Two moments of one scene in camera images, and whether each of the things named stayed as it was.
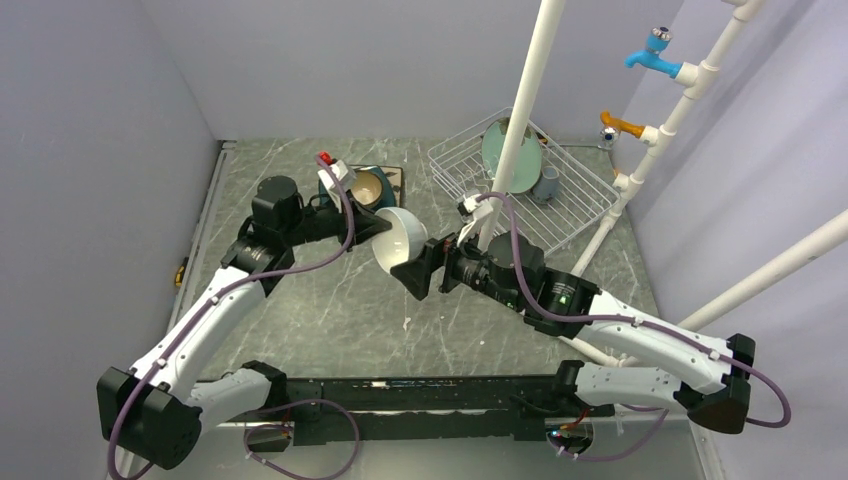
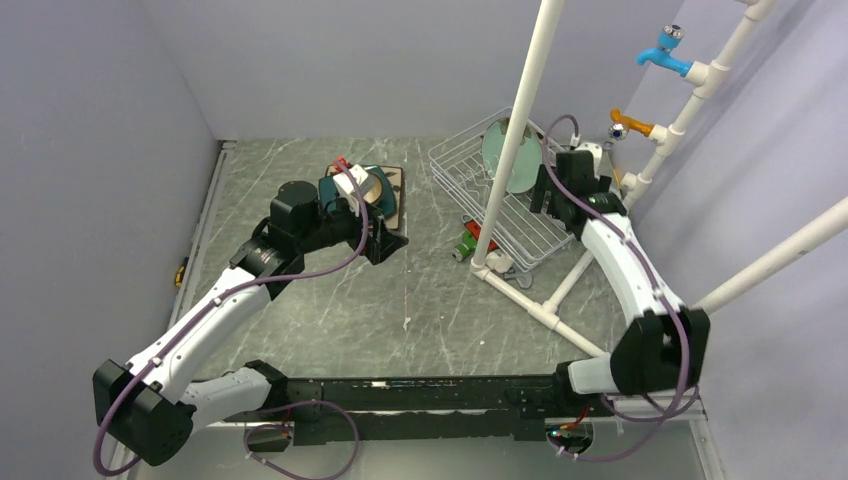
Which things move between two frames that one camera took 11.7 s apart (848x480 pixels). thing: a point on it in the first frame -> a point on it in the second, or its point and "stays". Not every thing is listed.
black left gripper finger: [367, 225] -> [384, 244]
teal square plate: [385, 201] stays
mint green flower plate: [527, 168] stays
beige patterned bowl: [367, 188] stays
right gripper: [416, 273] -> [543, 185]
